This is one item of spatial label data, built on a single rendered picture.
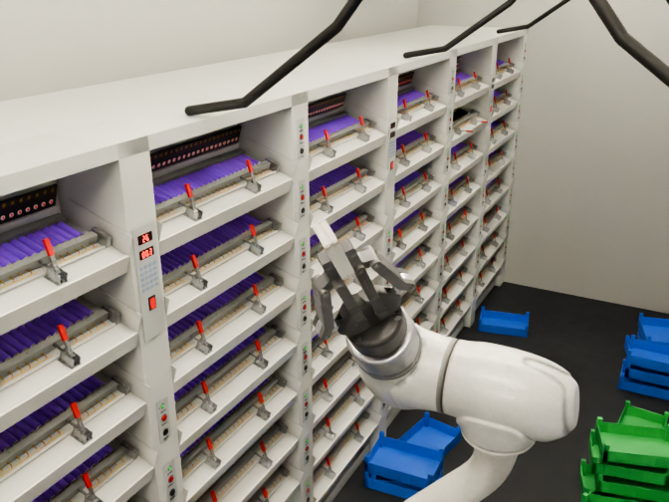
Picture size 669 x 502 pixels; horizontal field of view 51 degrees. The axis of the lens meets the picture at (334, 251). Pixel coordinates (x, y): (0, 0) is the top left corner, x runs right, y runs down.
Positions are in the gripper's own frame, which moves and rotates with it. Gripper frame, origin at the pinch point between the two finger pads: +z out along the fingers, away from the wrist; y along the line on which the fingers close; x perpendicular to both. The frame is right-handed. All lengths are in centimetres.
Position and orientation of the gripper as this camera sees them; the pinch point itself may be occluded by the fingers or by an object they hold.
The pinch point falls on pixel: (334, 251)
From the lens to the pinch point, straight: 69.8
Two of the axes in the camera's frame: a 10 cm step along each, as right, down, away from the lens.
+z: -2.7, -4.8, -8.3
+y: 8.7, -5.0, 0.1
